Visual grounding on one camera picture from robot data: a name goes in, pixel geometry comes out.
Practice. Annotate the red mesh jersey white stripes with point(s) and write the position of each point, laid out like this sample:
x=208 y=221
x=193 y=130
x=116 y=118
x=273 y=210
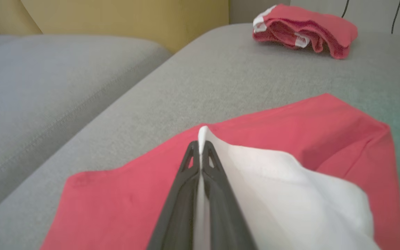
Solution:
x=325 y=27

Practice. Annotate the large grey sofa cushion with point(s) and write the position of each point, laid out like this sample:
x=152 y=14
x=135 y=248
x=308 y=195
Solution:
x=221 y=80

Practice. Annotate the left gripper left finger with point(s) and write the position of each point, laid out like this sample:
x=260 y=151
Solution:
x=177 y=215

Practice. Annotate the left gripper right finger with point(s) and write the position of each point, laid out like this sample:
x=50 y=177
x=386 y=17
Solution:
x=226 y=218

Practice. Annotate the red garment with white panel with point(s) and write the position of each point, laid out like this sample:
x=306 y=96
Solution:
x=116 y=208

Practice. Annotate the yellow sofa back cushion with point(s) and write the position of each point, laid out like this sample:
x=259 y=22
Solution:
x=116 y=17
x=5 y=17

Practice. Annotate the grey sofa seat cushion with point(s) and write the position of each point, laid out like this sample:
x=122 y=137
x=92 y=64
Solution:
x=47 y=104

